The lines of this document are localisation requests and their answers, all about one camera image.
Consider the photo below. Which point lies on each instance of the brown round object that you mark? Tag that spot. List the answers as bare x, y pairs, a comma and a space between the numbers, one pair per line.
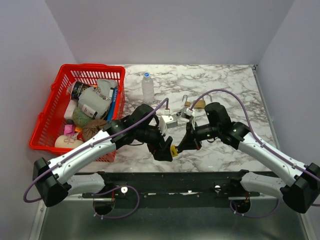
92, 128

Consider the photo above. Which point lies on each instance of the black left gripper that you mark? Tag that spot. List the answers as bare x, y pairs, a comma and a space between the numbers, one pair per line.
161, 149

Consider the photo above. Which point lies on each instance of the pink small box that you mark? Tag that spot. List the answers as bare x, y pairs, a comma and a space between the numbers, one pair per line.
69, 130

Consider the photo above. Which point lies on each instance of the clear water bottle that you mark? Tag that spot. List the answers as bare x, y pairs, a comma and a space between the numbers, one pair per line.
147, 84

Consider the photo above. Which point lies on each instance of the blue tube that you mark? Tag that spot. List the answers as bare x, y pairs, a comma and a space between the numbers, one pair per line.
112, 105

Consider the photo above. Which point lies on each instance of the red plastic basket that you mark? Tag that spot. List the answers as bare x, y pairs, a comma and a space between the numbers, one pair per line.
50, 122

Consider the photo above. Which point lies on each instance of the yellow black padlock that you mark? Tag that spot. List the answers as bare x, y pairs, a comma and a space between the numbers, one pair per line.
173, 151

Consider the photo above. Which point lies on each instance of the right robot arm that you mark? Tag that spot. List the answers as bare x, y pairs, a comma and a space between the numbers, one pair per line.
296, 183

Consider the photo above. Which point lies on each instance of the grey crumpled bag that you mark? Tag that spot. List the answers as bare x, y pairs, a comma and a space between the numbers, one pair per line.
100, 97

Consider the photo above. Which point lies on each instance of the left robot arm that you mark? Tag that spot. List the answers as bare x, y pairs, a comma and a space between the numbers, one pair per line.
56, 179

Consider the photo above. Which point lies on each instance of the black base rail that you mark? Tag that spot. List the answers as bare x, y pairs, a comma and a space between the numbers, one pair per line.
172, 189

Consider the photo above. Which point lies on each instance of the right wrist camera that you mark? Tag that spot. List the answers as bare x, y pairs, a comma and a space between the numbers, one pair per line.
188, 114

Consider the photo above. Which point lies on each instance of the large brass padlock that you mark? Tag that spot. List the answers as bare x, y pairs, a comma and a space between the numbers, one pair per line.
200, 104

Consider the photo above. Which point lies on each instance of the green round sponge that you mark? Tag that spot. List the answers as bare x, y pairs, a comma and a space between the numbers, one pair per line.
79, 118

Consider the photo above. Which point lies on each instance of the small brass padlock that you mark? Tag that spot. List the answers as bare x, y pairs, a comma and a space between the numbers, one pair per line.
185, 101

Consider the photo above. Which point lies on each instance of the white small bottle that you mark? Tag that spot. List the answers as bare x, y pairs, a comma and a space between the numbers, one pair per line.
89, 111

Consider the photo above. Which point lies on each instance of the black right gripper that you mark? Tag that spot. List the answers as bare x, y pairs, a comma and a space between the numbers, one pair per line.
192, 141

